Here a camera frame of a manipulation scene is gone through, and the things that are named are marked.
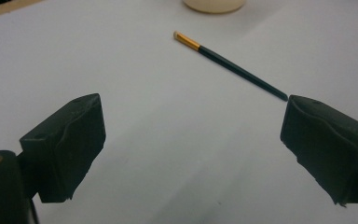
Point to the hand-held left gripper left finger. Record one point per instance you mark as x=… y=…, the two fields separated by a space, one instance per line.
x=65 y=146

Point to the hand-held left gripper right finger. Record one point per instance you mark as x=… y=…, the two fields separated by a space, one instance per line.
x=329 y=146

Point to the dark green pencil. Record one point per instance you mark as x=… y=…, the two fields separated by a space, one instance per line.
x=230 y=65

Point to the cream ribbed brush holder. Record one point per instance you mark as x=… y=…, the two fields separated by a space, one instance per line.
x=214 y=6

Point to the white table board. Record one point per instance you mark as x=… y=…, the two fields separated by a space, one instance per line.
x=167 y=140

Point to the wooden table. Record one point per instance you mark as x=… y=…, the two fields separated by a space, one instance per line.
x=0 y=10

